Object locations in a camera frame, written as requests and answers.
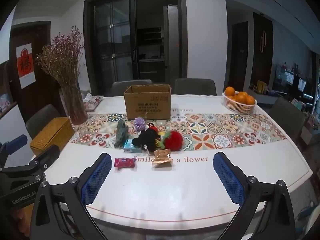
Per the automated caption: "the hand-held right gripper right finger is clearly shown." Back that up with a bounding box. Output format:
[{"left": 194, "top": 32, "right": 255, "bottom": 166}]
[{"left": 212, "top": 151, "right": 297, "bottom": 240}]

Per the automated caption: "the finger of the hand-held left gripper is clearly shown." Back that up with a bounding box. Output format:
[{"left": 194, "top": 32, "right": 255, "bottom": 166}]
[
  {"left": 0, "top": 134, "right": 28, "bottom": 167},
  {"left": 29, "top": 144, "right": 60, "bottom": 172}
]

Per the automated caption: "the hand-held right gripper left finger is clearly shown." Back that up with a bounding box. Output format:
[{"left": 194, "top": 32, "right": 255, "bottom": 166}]
[{"left": 29, "top": 152, "right": 112, "bottom": 240}]

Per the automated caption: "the red candy packet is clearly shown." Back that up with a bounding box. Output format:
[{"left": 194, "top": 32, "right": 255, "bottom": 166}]
[{"left": 114, "top": 157, "right": 135, "bottom": 168}]

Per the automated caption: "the small blue white carton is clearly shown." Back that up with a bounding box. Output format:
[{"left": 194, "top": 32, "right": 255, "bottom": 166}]
[{"left": 123, "top": 140, "right": 142, "bottom": 153}]

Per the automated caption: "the grey green cloth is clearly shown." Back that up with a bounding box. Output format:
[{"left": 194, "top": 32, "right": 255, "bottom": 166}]
[{"left": 114, "top": 119, "right": 129, "bottom": 148}]

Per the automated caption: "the gold wrapper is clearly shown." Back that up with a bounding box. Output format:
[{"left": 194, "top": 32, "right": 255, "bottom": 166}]
[{"left": 152, "top": 149, "right": 173, "bottom": 166}]

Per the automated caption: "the purple flower ball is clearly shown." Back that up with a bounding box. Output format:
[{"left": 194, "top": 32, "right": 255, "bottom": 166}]
[{"left": 134, "top": 117, "right": 146, "bottom": 132}]

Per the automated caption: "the red strawberry plush toy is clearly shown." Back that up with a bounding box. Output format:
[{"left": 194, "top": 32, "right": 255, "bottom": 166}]
[{"left": 160, "top": 130, "right": 185, "bottom": 152}]

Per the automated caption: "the brown cardboard box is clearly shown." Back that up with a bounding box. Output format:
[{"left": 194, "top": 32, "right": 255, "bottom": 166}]
[{"left": 124, "top": 84, "right": 172, "bottom": 120}]

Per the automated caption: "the yellow woven box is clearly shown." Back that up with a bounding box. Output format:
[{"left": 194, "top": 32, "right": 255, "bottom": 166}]
[{"left": 30, "top": 117, "right": 75, "bottom": 157}]

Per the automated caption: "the grey dining chair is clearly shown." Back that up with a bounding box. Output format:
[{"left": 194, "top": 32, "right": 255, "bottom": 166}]
[
  {"left": 111, "top": 79, "right": 152, "bottom": 97},
  {"left": 25, "top": 104, "right": 62, "bottom": 139},
  {"left": 269, "top": 97, "right": 307, "bottom": 150},
  {"left": 174, "top": 78, "right": 217, "bottom": 96}
]

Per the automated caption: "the patterned table runner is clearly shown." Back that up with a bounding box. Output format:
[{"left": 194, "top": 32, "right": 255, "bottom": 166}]
[{"left": 67, "top": 112, "right": 288, "bottom": 152}]

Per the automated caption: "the glass vase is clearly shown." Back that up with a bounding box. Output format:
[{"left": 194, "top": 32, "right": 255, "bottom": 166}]
[{"left": 59, "top": 85, "right": 88, "bottom": 125}]

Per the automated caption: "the white printed tablecloth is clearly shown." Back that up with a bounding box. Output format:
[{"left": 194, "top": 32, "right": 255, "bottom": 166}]
[{"left": 30, "top": 94, "right": 314, "bottom": 224}]

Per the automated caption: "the dark wooden door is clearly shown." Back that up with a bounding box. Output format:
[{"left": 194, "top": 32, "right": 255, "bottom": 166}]
[
  {"left": 231, "top": 21, "right": 249, "bottom": 92},
  {"left": 9, "top": 21, "right": 52, "bottom": 123}
]

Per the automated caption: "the floral fabric pouch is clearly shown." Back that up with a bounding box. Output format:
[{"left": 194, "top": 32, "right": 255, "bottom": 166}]
[{"left": 81, "top": 92, "right": 103, "bottom": 112}]

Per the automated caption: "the white fruit basket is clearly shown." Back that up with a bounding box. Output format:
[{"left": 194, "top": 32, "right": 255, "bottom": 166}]
[{"left": 222, "top": 92, "right": 257, "bottom": 115}]

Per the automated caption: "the pile of oranges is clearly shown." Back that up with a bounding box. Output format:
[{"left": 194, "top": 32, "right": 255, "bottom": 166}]
[{"left": 224, "top": 86, "right": 256, "bottom": 105}]

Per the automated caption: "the low grey console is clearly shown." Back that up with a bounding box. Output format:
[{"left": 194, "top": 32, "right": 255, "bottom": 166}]
[{"left": 247, "top": 87, "right": 278, "bottom": 104}]

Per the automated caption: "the dried flower bouquet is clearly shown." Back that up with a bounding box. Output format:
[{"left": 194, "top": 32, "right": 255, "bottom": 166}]
[{"left": 35, "top": 25, "right": 85, "bottom": 90}]

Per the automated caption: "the dark sliding glass door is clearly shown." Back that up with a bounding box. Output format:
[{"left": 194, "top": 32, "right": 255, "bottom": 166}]
[{"left": 84, "top": 0, "right": 188, "bottom": 98}]

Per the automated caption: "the grey refrigerator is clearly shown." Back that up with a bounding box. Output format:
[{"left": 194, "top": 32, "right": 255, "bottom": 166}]
[{"left": 164, "top": 4, "right": 178, "bottom": 69}]

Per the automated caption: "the red wall poster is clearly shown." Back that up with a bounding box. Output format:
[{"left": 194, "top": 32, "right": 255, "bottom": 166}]
[{"left": 16, "top": 43, "right": 37, "bottom": 89}]

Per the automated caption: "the dark cabinet with gold handles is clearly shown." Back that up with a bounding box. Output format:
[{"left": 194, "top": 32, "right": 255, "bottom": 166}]
[{"left": 252, "top": 12, "right": 273, "bottom": 88}]

